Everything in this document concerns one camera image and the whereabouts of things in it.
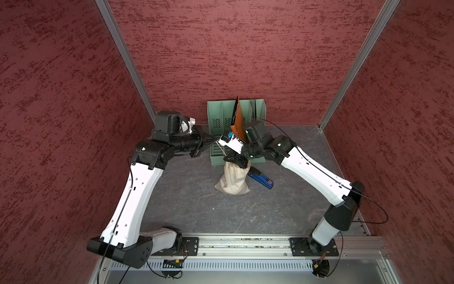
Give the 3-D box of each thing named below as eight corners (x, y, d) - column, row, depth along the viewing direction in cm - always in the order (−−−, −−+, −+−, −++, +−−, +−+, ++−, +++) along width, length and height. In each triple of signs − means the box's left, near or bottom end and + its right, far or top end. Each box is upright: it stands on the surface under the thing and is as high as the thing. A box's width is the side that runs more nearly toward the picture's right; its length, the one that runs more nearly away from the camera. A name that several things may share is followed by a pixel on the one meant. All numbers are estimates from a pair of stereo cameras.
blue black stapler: (247, 174, 99) (247, 170, 96) (251, 169, 101) (252, 165, 97) (269, 192, 92) (270, 188, 89) (273, 187, 94) (275, 183, 91)
